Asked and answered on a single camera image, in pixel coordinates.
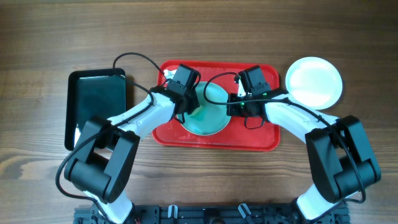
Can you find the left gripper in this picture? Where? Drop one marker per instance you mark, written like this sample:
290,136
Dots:
194,104

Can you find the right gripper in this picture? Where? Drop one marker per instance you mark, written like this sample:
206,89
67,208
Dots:
232,111

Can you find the green yellow sponge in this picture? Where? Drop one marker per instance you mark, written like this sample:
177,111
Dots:
195,111

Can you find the light blue plate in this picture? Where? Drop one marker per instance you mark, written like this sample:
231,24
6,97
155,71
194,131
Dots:
212,118

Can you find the white plate top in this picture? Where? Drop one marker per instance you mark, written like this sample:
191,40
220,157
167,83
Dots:
314,82

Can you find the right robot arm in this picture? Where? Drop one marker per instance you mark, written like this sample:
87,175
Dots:
342,161

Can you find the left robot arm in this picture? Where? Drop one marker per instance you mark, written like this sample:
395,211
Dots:
101,162

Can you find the red plastic tray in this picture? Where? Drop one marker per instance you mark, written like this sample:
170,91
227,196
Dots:
235,135

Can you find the black water tray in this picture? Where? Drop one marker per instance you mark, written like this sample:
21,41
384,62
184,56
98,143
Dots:
93,93

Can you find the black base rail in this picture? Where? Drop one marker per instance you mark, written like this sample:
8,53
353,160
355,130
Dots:
261,214

